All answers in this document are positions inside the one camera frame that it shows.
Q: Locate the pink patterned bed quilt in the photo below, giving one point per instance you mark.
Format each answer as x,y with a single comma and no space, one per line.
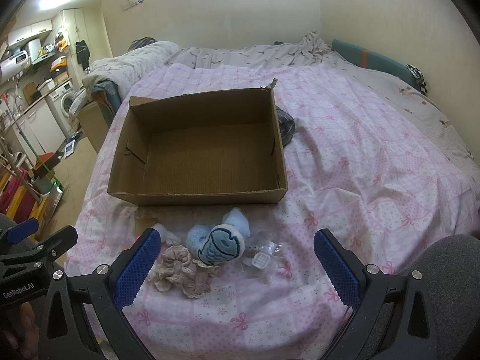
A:
356,166

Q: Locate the black hanging garment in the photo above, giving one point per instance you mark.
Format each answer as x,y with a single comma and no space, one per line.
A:
82,54

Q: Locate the dark striped cloth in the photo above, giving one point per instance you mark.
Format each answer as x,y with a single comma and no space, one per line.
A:
286,125

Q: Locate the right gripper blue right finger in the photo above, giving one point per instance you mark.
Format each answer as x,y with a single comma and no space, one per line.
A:
392,316

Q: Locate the brown cardboard box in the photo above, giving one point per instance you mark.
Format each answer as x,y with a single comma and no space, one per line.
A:
210,148

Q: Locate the green handled mop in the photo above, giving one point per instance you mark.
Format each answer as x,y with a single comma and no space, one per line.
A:
34,132

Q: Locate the white sock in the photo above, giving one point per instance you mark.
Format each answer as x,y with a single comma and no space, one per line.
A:
166,236

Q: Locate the blue fish plush toy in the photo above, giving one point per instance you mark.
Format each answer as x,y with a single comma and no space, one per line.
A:
222,243

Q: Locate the teal orange headboard cushion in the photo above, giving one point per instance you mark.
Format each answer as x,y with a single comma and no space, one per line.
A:
365,58

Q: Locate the white washing machine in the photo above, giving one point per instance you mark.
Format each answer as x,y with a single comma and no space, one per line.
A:
60,101

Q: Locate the white rumpled duvet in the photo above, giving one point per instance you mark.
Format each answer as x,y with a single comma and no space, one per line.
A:
110,79

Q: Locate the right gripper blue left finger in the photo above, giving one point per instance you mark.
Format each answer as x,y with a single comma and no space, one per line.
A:
66,332

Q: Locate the large floor cardboard box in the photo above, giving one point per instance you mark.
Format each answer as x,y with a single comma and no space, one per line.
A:
94,125

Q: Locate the beige pink scrunchie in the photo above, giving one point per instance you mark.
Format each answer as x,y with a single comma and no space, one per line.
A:
175,267

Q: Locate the clear plastic packet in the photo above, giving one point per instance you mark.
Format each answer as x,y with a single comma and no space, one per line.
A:
261,256

